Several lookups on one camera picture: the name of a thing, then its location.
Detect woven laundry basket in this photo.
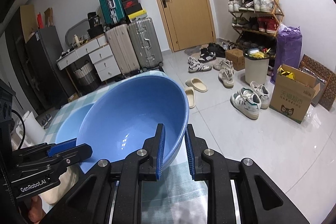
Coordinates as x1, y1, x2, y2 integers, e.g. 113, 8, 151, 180
72, 60, 99, 94

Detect wooden shoe rack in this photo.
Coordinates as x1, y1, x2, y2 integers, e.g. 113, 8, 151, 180
224, 0, 284, 58

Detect grey white sneaker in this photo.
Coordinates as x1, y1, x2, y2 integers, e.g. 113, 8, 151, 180
188, 56, 212, 73

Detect beige slipper far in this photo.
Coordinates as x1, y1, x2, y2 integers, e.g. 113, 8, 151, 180
185, 78, 208, 93

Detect cream plate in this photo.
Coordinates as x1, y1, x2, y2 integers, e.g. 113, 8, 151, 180
39, 165, 80, 205

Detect brown patterned doormat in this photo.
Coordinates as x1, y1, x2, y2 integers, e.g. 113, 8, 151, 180
299, 55, 335, 111

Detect stack of shoe boxes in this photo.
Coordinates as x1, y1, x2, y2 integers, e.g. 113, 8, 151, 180
121, 0, 147, 22

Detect teal suitcase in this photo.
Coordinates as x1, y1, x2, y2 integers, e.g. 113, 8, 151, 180
99, 0, 126, 25

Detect white electric kettle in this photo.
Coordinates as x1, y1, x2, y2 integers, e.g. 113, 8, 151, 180
22, 111, 46, 148

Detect beige slipper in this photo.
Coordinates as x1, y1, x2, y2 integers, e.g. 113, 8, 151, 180
185, 86, 196, 109
185, 78, 208, 93

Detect white green sneaker right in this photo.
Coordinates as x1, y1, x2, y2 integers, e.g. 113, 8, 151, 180
250, 81, 270, 110

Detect teal checked tablecloth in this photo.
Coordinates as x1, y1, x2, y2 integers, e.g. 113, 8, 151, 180
41, 70, 211, 224

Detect purple bag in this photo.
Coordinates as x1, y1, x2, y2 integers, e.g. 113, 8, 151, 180
270, 24, 302, 84

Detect white trash bin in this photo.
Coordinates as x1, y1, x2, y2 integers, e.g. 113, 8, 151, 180
244, 48, 269, 84

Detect small brown cardboard box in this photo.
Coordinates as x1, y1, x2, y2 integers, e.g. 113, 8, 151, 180
226, 48, 245, 71

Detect black cable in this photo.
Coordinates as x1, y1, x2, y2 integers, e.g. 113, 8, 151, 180
10, 109, 27, 151

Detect white green sneaker left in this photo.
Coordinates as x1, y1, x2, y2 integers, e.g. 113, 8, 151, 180
230, 88, 261, 120

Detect blue bowl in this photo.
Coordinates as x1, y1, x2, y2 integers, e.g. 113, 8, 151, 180
76, 75, 189, 173
55, 103, 93, 144

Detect left hand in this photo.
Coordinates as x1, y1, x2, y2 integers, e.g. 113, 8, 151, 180
28, 196, 46, 223

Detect open cardboard box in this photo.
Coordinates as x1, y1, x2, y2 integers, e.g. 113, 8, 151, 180
269, 64, 320, 124

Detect white green sneaker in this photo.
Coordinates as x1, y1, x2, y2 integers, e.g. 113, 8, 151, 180
230, 88, 261, 120
250, 81, 270, 110

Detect beige sneaker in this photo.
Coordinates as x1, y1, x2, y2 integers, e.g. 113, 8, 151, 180
218, 69, 234, 88

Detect silver suitcase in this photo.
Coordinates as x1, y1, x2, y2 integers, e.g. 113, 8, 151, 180
127, 17, 164, 72

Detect white dressing desk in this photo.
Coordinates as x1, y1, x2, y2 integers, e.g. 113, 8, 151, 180
56, 34, 121, 81

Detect beige slipper near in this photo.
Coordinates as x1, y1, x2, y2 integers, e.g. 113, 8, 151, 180
185, 86, 196, 109

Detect black refrigerator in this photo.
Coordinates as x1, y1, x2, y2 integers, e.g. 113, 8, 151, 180
5, 26, 76, 115

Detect beige suitcase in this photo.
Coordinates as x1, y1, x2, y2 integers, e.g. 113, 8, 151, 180
106, 24, 140, 75

